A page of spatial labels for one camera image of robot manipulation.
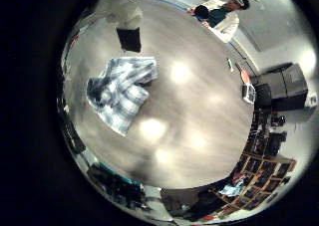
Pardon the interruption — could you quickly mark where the blue white plaid shirt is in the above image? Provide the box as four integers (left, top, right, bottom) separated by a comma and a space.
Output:
86, 56, 160, 136

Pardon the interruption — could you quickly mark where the person in white coat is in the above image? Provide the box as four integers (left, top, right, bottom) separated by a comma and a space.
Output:
187, 0, 251, 44

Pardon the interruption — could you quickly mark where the orange round object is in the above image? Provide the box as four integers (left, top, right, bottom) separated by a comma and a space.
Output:
240, 68, 251, 85

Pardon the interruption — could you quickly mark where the teal parts rack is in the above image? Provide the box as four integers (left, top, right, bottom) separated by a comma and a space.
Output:
87, 162, 148, 210

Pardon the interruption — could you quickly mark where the large black equipment case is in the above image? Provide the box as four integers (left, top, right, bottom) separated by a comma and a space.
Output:
253, 62, 309, 112

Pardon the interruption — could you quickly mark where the light blue cloth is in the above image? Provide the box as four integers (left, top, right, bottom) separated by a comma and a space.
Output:
219, 180, 246, 198

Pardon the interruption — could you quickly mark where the wooden shelf with bins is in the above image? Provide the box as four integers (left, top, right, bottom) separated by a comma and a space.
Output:
212, 110, 297, 214

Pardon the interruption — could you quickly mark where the white wire basket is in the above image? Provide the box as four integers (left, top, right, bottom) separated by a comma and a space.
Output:
241, 84, 256, 105

